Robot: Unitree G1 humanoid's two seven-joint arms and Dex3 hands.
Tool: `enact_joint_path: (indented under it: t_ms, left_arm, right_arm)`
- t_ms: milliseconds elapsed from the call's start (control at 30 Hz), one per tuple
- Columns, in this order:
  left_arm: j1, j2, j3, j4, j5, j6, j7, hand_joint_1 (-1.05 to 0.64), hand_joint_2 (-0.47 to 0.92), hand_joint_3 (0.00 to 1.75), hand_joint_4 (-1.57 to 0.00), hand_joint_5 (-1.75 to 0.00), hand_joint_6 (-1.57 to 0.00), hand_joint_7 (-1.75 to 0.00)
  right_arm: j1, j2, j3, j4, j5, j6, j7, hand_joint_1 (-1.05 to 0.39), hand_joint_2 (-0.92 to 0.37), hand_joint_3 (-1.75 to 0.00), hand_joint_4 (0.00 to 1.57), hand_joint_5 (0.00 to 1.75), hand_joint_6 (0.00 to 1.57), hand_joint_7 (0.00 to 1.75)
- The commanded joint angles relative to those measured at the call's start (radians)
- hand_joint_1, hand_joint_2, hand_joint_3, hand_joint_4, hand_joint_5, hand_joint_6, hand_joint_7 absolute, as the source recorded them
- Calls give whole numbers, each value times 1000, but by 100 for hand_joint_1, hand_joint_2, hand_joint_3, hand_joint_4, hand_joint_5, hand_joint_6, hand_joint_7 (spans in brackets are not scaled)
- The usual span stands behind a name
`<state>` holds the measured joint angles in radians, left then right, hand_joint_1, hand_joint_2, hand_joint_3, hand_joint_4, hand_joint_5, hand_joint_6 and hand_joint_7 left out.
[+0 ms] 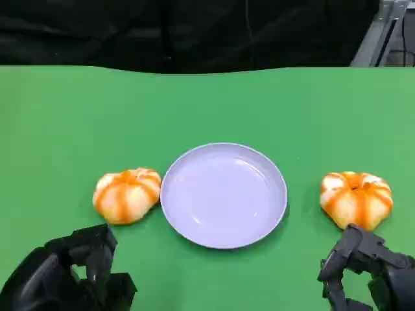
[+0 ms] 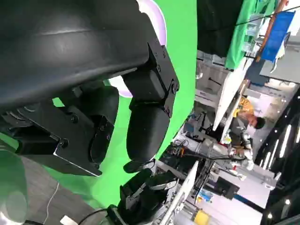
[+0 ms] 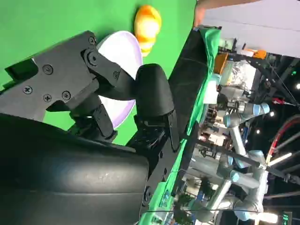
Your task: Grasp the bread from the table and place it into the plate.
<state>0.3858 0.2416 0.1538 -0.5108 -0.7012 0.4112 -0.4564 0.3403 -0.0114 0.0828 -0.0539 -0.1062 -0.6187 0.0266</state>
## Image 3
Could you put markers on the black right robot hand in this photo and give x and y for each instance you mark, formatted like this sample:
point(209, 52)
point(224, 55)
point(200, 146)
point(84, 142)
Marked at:
point(70, 175)

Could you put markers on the orange and white bread roll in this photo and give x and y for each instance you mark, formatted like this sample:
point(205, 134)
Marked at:
point(147, 25)

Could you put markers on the lilac plate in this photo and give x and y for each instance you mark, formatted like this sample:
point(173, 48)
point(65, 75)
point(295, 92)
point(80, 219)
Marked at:
point(122, 51)

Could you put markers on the black backdrop curtain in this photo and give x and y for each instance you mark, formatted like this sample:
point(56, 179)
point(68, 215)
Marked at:
point(187, 70)

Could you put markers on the green table cloth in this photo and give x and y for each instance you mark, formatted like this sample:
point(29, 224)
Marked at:
point(47, 18)

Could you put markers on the orange storage box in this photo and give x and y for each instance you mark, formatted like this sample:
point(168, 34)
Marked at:
point(221, 62)

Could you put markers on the person's hand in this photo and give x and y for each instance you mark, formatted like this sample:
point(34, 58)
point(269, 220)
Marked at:
point(200, 11)

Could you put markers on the small orange plastic part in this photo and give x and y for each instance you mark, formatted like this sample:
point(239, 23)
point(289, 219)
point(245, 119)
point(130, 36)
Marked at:
point(260, 54)

